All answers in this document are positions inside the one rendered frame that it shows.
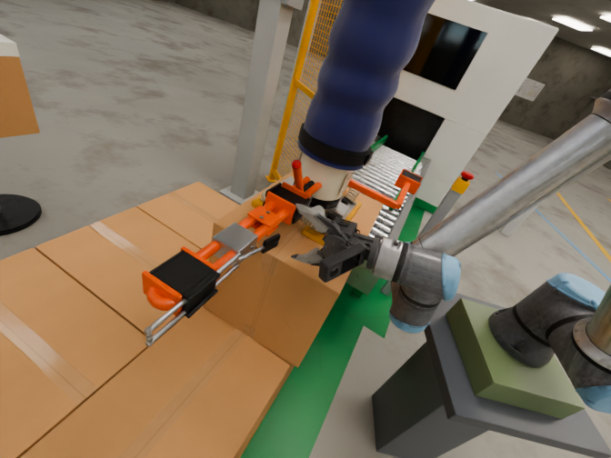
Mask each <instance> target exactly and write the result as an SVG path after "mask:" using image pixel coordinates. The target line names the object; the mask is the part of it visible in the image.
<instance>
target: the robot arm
mask: <svg viewBox="0 0 611 458"><path fill-rule="evenodd" d="M609 160H611V89H610V90H608V91H607V92H606V93H604V94H603V95H601V96H600V97H598V98H597V99H596V100H595V105H594V109H593V112H592V114H590V115H589V116H588V117H586V118H585V119H583V120H582V121H581V122H579V123H578V124H576V125H575V126H573V127H572V128H571V129H569V130H568V131H566V132H565V133H564V134H562V135H560V136H559V137H558V138H557V139H556V140H555V141H553V142H552V143H550V144H549V145H547V146H546V147H544V148H543V149H542V150H540V151H539V152H537V153H536V154H534V155H533V156H532V157H530V158H529V159H527V160H526V161H525V162H523V163H522V164H521V165H519V166H518V167H517V168H515V169H514V170H513V171H511V172H510V173H509V174H507V175H505V176H504V177H503V178H501V179H500V180H498V181H497V182H496V183H494V184H492V185H491V186H490V187H488V188H487V189H486V190H485V191H484V192H482V193H481V194H479V195H478V196H476V197H475V198H474V199H472V200H471V201H469V202H468V203H467V204H465V205H464V206H462V207H461V208H459V209H458V210H457V211H455V212H454V213H452V214H451V215H449V216H448V217H447V218H446V219H445V220H443V221H442V222H441V223H439V224H437V225H436V226H435V227H433V228H432V229H430V230H429V231H428V232H426V233H425V234H423V235H422V236H420V237H419V238H418V239H416V240H414V241H413V242H411V243H410V242H402V241H398V240H396V239H392V238H389V237H386V236H385V237H384V238H383V240H382V242H380V241H381V239H380V237H381V236H379V235H375V237H370V236H367V235H363V234H360V231H359V230H358V229H356V228H357V223H355V222H351V221H348V220H345V219H342V218H338V217H337V218H336V219H335V220H334V221H332V220H330V219H327V218H326V217H325V209H324V208H323V207H322V206H321V205H317V206H314V207H312V208H310V207H308V206H306V205H303V204H296V205H295V207H296V209H297V211H298V212H299V213H300V214H302V215H303V216H304V217H305V218H306V220H307V221H309V222H311V223H312V224H313V225H314V227H315V229H316V230H317V231H318V232H327V233H328V235H325V236H324V237H323V239H322V240H323V241H324V242H325V244H324V246H323V247H322V248H321V250H319V247H317V248H314V249H312V250H311V251H310V252H308V253H305V254H293V255H291V258H293V259H295V260H297V261H299V262H302V263H305V264H311V265H315V266H319V274H318V277H319V278H320V279H321V280H322V281H323V282H324V283H327V282H329V281H331V280H333V279H335V278H337V276H339V275H341V274H344V273H346V272H348V271H350V270H352V269H354V268H356V267H357V266H359V265H360V264H363V263H364V260H366V261H367V263H366V268H367V269H370V270H372V269H373V272H372V275H374V276H377V277H380V278H383V279H386V280H388V281H391V291H392V300H393V302H392V305H391V306H390V309H389V316H390V319H391V321H392V323H393V324H394V325H395V326H396V327H397V328H399V329H400V330H402V331H404V332H407V333H410V334H417V333H420V332H422V331H424V330H425V328H426V327H427V326H428V325H429V324H430V320H431V318H432V316H433V314H434V313H435V311H436V308H437V306H438V305H439V304H440V302H441V300H442V299H444V300H445V301H451V300H453V298H454V297H455V295H456V291H457V288H458V285H459V281H460V275H461V264H460V261H459V260H458V259H457V258H455V257H454V256H456V255H457V254H459V253H461V252H463V251H464V250H465V249H467V248H468V247H470V246H471V245H473V244H475V243H477V242H478V241H480V240H482V239H483V238H485V237H487V236H488V235H490V234H491V233H493V232H494V231H496V230H497V229H499V228H501V227H502V226H504V225H506V224H508V223H509V222H511V221H513V220H514V219H516V218H517V217H518V216H520V215H521V214H524V213H525V212H527V211H528V210H530V209H532V208H533V207H535V206H537V205H538V204H540V203H542V202H544V201H545V200H546V199H547V198H549V197H551V196H552V195H554V194H556V193H558V192H559V191H561V190H563V189H564V188H566V187H567V186H569V185H571V184H572V183H574V182H575V181H577V180H578V179H580V178H582V177H583V176H585V175H587V174H589V173H590V172H592V171H594V170H595V169H597V167H599V166H601V165H602V164H605V163H606V162H608V161H609ZM357 231H359V233H358V232H357ZM488 324H489V328H490V330H491V333H492V334H493V336H494V337H495V338H496V340H497V342H498V343H499V344H500V345H501V346H502V347H503V348H504V349H505V350H506V351H507V352H508V353H509V354H510V355H511V356H513V357H514V358H515V359H517V360H518V361H519V362H520V363H523V364H525V365H528V366H531V367H535V368H539V367H542V366H544V365H546V364H548V363H549V362H550V361H551V359H552V357H553V356H554V354H556V357H557V359H558V360H559V362H560V363H561V365H562V366H563V368H564V370H565V372H566V374H567V376H568V378H569V380H570V381H571V383H572V385H573V386H574V388H575V391H576V392H577V393H578V394H579V396H580V397H581V399H582V400H583V402H584V403H585V405H587V406H588V407H589V408H591V409H593V410H595V411H598V412H602V413H611V284H610V285H609V287H608V289H607V291H606V292H604V291H603V290H601V289H600V288H598V287H597V286H595V285H594V284H591V283H590V282H588V281H587V280H585V279H583V278H581V277H579V276H576V275H574V274H568V273H560V274H557V275H555V276H553V277H552V278H550V279H547V280H546V282H544V283H543V284H541V285H540V286H539V287H537V288H536V289H535V290H534V291H533V292H532V293H531V294H529V295H528V296H526V297H525V298H524V299H523V300H521V301H520V302H519V303H517V304H516V305H514V306H512V307H508V308H505V309H501V310H498V311H495V312H494V313H493V314H491V315H490V316H489V319H488Z"/></svg>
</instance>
